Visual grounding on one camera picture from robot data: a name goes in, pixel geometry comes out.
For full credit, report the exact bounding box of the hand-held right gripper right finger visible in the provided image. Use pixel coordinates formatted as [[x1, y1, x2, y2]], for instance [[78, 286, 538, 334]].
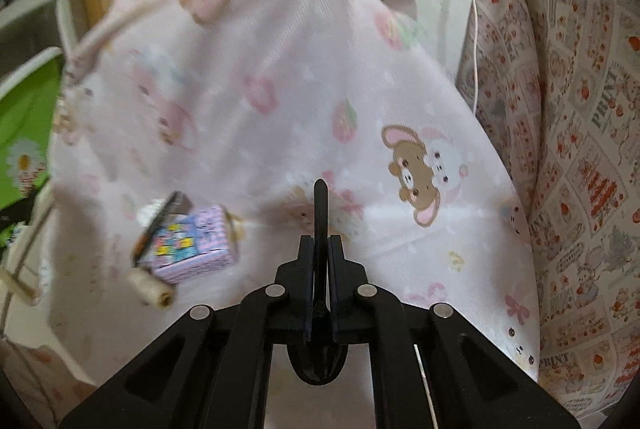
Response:
[[326, 236, 581, 429]]

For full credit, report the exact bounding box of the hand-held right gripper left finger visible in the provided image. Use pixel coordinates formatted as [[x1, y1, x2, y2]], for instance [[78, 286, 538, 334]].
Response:
[[59, 235, 317, 429]]

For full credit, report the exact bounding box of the black plastic spoon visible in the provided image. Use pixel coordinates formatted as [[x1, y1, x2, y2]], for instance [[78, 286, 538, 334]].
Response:
[[289, 179, 347, 386]]

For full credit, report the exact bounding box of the purple patterned small box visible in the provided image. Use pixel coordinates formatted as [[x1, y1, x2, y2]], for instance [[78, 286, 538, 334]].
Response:
[[148, 205, 237, 285]]

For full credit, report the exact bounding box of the cream thread spool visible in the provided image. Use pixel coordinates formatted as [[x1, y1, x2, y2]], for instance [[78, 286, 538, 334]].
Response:
[[127, 270, 177, 309]]

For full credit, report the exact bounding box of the pink bear print blanket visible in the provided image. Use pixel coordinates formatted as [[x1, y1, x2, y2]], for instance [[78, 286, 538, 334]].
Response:
[[47, 0, 543, 390]]

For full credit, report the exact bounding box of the strawberry print quilt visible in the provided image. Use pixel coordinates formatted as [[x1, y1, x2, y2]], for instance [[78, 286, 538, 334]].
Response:
[[455, 0, 640, 417]]

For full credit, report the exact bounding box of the person's left leg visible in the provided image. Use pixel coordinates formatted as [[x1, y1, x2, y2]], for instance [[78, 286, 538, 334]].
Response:
[[0, 339, 96, 429]]

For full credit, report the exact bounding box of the beige rod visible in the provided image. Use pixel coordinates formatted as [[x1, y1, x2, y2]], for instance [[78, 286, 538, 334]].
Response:
[[0, 269, 41, 307]]

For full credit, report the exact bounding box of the green storage box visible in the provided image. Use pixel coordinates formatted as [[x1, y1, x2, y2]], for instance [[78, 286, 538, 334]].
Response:
[[0, 49, 63, 230]]

